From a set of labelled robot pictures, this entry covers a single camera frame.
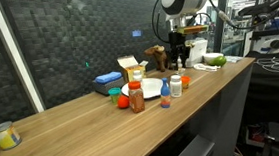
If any white frame post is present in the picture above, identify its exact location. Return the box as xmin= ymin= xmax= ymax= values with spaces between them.
xmin=0 ymin=0 xmax=46 ymax=117

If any white cable pile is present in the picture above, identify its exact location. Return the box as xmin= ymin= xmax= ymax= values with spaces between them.
xmin=254 ymin=56 xmax=279 ymax=78

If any white grey appliance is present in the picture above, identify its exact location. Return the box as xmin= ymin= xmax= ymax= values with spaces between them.
xmin=183 ymin=38 xmax=211 ymax=68

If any thin black cable loop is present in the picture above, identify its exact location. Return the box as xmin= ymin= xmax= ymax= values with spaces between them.
xmin=148 ymin=0 xmax=178 ymax=46

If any white pill bottle black print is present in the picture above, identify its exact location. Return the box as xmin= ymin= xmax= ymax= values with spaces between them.
xmin=132 ymin=69 xmax=144 ymax=84

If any blue tape strip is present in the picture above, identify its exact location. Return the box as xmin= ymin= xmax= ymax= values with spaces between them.
xmin=131 ymin=29 xmax=143 ymax=38

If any clear plastic bag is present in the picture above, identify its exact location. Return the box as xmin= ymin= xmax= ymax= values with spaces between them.
xmin=226 ymin=54 xmax=245 ymax=64

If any brown moose plush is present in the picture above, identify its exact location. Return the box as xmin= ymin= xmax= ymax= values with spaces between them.
xmin=143 ymin=44 xmax=171 ymax=74

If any spice jar with orange lid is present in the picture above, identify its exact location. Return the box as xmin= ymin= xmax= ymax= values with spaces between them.
xmin=127 ymin=80 xmax=146 ymax=115

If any open yellow cardboard box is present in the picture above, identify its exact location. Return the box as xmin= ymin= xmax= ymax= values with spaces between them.
xmin=116 ymin=53 xmax=151 ymax=84

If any green round fruit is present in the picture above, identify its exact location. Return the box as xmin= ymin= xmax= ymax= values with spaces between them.
xmin=208 ymin=55 xmax=228 ymax=68

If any white paper plate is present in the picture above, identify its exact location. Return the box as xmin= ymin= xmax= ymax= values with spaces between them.
xmin=120 ymin=76 xmax=165 ymax=102

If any white pill bottle blue label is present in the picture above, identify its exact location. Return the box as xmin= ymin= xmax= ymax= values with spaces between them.
xmin=168 ymin=74 xmax=184 ymax=99

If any blue toy bottle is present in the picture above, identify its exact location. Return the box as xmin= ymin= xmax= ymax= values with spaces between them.
xmin=158 ymin=77 xmax=173 ymax=109

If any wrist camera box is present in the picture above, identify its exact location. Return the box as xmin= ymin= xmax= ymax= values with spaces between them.
xmin=176 ymin=23 xmax=209 ymax=37

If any black side table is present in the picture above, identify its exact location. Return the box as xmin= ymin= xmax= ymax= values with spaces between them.
xmin=237 ymin=48 xmax=279 ymax=128

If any white paper cup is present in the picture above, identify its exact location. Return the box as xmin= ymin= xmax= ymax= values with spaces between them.
xmin=203 ymin=51 xmax=226 ymax=66

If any white coiled cable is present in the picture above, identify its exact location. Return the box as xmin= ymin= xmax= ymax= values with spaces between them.
xmin=193 ymin=61 xmax=222 ymax=74

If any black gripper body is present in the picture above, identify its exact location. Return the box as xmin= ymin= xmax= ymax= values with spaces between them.
xmin=167 ymin=30 xmax=192 ymax=54

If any blue folded cloth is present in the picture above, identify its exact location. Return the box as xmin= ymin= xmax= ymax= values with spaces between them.
xmin=93 ymin=70 xmax=124 ymax=86

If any teal-lid dough tub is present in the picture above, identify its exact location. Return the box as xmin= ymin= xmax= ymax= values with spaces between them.
xmin=107 ymin=86 xmax=124 ymax=106

